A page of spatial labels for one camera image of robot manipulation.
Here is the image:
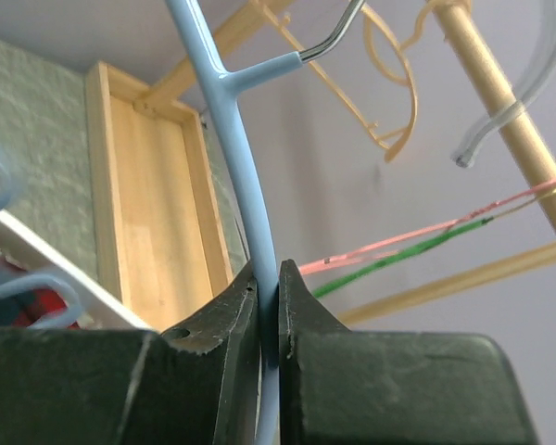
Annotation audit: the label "light wooden hanger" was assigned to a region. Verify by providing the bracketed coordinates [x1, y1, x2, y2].
[249, 1, 472, 162]

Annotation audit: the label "red black plaid skirt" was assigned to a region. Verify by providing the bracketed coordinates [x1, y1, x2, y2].
[0, 259, 70, 329]

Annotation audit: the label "wooden clothes rack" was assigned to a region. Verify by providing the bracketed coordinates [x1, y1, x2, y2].
[85, 1, 556, 328]

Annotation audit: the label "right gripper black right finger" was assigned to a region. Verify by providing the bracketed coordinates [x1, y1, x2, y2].
[278, 260, 538, 444]

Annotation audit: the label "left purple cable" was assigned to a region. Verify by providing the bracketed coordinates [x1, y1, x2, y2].
[449, 0, 556, 169]

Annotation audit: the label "light blue hanger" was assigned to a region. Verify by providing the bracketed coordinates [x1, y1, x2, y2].
[0, 0, 367, 445]

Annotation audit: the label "white laundry basket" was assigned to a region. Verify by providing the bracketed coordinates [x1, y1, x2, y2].
[0, 210, 152, 330]

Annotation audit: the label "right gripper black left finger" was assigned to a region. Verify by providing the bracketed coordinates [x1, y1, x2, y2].
[0, 266, 259, 444]

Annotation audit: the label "green plastic hanger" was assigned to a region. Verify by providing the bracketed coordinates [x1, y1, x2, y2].
[311, 217, 494, 299]

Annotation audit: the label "pink wire hanger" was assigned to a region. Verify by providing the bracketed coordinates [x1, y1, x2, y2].
[298, 179, 556, 275]

